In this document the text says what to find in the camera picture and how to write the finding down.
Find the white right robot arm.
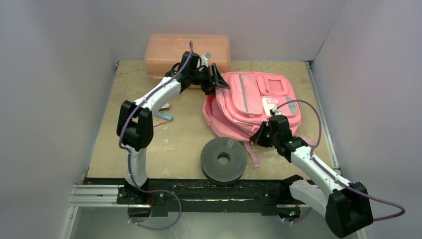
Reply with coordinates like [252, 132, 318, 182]
[250, 115, 374, 238]

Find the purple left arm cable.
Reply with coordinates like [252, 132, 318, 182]
[118, 41, 183, 231]

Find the pink student backpack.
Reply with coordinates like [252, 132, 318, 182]
[203, 71, 302, 167]

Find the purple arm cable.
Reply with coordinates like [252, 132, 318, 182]
[275, 100, 406, 225]
[118, 41, 183, 231]

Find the aluminium rail base frame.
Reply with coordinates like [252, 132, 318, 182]
[59, 178, 368, 239]

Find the red pen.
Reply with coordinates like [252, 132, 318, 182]
[153, 121, 170, 127]

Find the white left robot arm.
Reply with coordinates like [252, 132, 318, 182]
[116, 51, 230, 204]

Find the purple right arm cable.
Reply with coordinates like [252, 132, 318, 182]
[275, 100, 406, 225]

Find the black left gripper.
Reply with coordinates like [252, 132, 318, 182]
[190, 64, 229, 95]

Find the translucent orange plastic box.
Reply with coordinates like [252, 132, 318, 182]
[144, 34, 231, 86]

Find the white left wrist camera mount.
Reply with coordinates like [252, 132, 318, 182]
[197, 52, 211, 68]

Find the blue highlighter marker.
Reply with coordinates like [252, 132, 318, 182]
[155, 112, 173, 121]

